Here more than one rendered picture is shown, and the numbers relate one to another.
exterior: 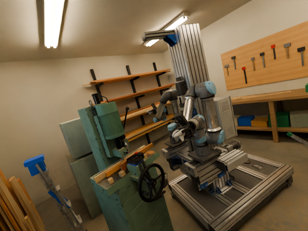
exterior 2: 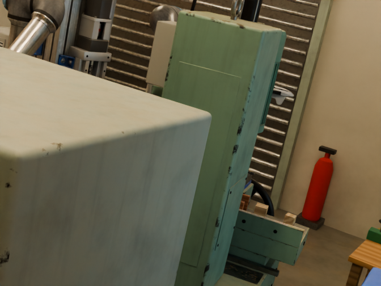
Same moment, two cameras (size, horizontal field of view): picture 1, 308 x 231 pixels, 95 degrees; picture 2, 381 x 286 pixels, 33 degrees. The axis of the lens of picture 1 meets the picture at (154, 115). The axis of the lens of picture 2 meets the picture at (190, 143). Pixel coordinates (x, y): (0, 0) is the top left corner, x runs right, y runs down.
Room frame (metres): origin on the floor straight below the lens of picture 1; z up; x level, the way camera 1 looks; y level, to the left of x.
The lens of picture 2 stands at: (2.32, 2.04, 1.61)
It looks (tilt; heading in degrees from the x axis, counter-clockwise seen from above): 14 degrees down; 241
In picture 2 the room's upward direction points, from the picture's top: 12 degrees clockwise
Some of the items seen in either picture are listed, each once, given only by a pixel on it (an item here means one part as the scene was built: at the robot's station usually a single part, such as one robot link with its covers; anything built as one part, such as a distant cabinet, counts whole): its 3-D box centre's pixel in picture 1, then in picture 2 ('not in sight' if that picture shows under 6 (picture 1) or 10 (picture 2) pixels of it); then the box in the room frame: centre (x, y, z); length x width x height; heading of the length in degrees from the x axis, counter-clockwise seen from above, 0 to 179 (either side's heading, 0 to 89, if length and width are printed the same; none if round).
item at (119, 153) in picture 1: (120, 152); not in sight; (1.29, 0.40, 1.03); 0.14 x 0.07 x 0.09; 45
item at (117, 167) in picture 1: (132, 157); not in sight; (1.34, 0.32, 0.92); 0.60 x 0.02 x 0.04; 135
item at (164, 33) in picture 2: not in sight; (168, 54); (1.60, 0.52, 1.40); 0.10 x 0.06 x 0.16; 45
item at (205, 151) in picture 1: (202, 147); not in sight; (1.25, -0.36, 0.87); 0.15 x 0.15 x 0.10
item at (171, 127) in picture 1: (173, 129); not in sight; (1.72, -0.19, 0.98); 0.13 x 0.12 x 0.14; 126
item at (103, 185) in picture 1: (134, 168); (217, 213); (1.21, 0.31, 0.87); 0.61 x 0.30 x 0.06; 135
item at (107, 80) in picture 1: (144, 105); not in sight; (4.00, 0.19, 1.20); 2.71 x 0.56 x 2.40; 127
